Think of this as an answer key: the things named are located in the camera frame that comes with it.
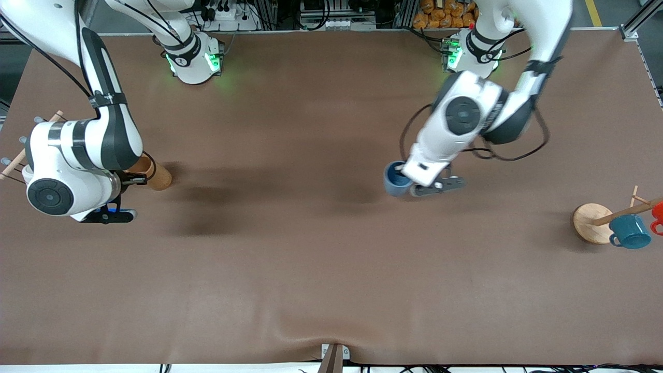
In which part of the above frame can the blue cup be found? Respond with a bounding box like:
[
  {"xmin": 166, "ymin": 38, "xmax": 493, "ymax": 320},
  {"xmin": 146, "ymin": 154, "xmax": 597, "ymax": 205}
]
[{"xmin": 383, "ymin": 161, "xmax": 417, "ymax": 197}]

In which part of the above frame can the black wooden cup rack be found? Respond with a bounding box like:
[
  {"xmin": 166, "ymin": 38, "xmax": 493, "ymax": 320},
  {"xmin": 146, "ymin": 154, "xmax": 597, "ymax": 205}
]
[{"xmin": 0, "ymin": 110, "xmax": 64, "ymax": 182}]

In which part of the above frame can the brown cylindrical holder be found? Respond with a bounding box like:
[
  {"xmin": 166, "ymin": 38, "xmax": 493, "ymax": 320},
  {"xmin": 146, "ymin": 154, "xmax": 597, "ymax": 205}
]
[{"xmin": 127, "ymin": 155, "xmax": 172, "ymax": 191}]

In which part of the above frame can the orange bread pile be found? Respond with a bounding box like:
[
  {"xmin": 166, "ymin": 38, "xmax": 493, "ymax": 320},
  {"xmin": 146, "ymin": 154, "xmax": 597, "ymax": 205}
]
[{"xmin": 413, "ymin": 0, "xmax": 480, "ymax": 30}]

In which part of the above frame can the wooden mug tree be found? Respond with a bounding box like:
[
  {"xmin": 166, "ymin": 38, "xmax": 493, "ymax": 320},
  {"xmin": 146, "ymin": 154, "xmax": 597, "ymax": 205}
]
[{"xmin": 573, "ymin": 185, "xmax": 663, "ymax": 245}]

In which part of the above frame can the white power strip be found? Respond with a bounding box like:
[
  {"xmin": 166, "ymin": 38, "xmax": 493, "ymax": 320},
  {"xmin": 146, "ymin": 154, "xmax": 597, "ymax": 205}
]
[{"xmin": 199, "ymin": 0, "xmax": 260, "ymax": 32}]

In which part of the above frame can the teal mug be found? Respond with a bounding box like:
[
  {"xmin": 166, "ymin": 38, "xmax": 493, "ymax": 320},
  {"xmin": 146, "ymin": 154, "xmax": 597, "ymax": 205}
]
[{"xmin": 609, "ymin": 213, "xmax": 652, "ymax": 250}]

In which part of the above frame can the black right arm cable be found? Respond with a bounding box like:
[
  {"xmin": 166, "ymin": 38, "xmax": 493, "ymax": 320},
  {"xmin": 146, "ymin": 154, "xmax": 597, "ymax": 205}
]
[{"xmin": 0, "ymin": 0, "xmax": 158, "ymax": 182}]

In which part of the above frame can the metal table clamp bracket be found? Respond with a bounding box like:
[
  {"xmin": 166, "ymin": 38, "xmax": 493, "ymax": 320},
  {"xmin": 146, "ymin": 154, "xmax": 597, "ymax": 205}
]
[{"xmin": 317, "ymin": 343, "xmax": 351, "ymax": 373}]

